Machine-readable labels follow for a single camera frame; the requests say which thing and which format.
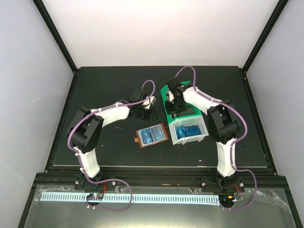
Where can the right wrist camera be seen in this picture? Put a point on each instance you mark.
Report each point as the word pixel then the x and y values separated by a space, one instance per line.
pixel 170 96

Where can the green middle bin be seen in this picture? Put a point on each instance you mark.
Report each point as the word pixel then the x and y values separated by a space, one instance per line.
pixel 196 111

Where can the right black frame post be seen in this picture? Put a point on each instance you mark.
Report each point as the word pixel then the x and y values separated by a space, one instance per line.
pixel 276 13

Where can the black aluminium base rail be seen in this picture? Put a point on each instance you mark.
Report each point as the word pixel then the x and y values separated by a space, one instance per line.
pixel 206 181

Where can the circuit board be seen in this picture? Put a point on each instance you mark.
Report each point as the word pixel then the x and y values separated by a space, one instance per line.
pixel 232 198
pixel 95 196

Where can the brown leather card holder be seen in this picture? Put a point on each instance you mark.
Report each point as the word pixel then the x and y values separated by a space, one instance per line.
pixel 137 138

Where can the left circuit board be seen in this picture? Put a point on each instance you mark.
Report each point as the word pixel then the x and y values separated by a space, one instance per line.
pixel 95 196

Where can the white slotted cable duct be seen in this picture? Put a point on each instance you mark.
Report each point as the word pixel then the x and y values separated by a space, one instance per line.
pixel 133 198

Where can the black cards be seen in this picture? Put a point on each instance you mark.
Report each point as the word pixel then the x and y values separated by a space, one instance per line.
pixel 186 112

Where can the left black frame post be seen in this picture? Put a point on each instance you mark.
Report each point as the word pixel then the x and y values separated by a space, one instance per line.
pixel 55 33

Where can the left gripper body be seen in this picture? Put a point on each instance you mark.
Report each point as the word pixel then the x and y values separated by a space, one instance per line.
pixel 143 115

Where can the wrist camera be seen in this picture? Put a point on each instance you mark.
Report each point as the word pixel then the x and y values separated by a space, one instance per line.
pixel 147 104
pixel 170 96

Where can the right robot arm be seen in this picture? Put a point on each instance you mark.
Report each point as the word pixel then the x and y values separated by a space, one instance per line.
pixel 223 124

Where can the blue cards stack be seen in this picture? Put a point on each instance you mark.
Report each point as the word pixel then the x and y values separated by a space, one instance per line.
pixel 187 131

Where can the white bin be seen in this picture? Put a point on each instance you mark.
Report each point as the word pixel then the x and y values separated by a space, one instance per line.
pixel 188 121

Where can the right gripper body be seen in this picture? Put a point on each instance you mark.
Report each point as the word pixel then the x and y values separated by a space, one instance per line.
pixel 176 106

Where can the right circuit board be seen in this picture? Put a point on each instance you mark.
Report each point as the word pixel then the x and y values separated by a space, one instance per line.
pixel 232 198

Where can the green bin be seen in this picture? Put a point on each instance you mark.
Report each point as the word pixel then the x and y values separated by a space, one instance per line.
pixel 166 88
pixel 196 111

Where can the black frame post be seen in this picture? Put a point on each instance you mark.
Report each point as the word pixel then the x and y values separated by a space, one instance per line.
pixel 55 33
pixel 276 13

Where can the green upper bin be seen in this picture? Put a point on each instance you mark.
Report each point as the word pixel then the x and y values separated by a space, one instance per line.
pixel 166 88

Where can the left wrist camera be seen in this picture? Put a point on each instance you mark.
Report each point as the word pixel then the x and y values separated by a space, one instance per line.
pixel 147 104

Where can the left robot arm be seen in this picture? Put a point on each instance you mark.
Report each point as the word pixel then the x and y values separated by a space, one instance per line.
pixel 84 132

